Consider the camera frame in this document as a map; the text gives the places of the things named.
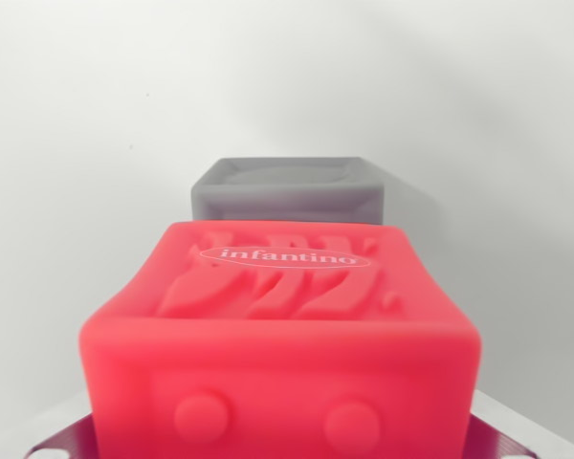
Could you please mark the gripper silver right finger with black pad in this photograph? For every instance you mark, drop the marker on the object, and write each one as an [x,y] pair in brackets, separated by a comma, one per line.
[512,430]

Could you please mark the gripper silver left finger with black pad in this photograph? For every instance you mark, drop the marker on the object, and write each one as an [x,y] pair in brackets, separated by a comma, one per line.
[67,440]

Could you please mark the red infantino soft cube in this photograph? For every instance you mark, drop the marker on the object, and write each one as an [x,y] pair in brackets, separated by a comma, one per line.
[277,354]

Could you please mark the grey soft cube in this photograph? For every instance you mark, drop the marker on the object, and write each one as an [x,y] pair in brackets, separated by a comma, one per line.
[287,201]

